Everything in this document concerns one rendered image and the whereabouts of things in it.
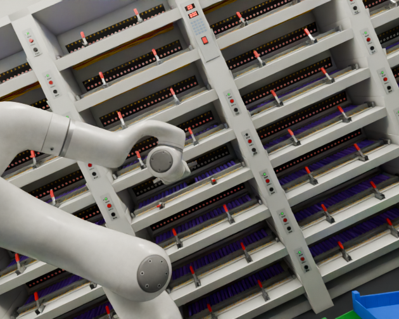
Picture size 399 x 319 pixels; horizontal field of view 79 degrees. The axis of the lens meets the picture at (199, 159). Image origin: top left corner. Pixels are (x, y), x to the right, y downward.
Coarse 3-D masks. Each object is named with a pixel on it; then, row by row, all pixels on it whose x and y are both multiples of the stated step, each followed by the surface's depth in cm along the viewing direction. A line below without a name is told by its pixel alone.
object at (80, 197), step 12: (60, 180) 125; (72, 180) 126; (84, 180) 127; (36, 192) 125; (48, 192) 126; (60, 192) 126; (72, 192) 116; (84, 192) 114; (60, 204) 113; (72, 204) 109; (84, 204) 110
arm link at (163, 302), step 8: (104, 288) 59; (112, 296) 58; (120, 296) 58; (160, 296) 60; (168, 296) 61; (112, 304) 58; (120, 304) 58; (128, 304) 58; (136, 304) 58; (144, 304) 58; (152, 304) 57; (160, 304) 57; (168, 304) 58; (120, 312) 57; (128, 312) 57; (136, 312) 56; (144, 312) 56; (152, 312) 55; (160, 312) 55; (168, 312) 55; (176, 312) 57
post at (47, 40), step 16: (16, 16) 107; (32, 16) 108; (16, 32) 107; (48, 32) 119; (48, 48) 109; (32, 64) 107; (48, 64) 108; (64, 80) 110; (48, 96) 108; (64, 96) 108; (64, 112) 108; (80, 112) 113; (96, 192) 110; (112, 192) 110; (128, 192) 128; (112, 224) 110; (128, 224) 110
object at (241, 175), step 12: (228, 156) 129; (240, 156) 122; (204, 168) 129; (216, 180) 116; (228, 180) 112; (240, 180) 113; (192, 192) 115; (204, 192) 112; (216, 192) 113; (132, 204) 126; (168, 204) 113; (180, 204) 112; (192, 204) 112; (132, 216) 115; (144, 216) 112; (156, 216) 111; (132, 228) 111
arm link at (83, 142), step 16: (80, 128) 54; (96, 128) 57; (128, 128) 62; (144, 128) 62; (160, 128) 65; (176, 128) 68; (64, 144) 52; (80, 144) 53; (96, 144) 55; (112, 144) 57; (128, 144) 60; (176, 144) 68; (80, 160) 56; (96, 160) 57; (112, 160) 58
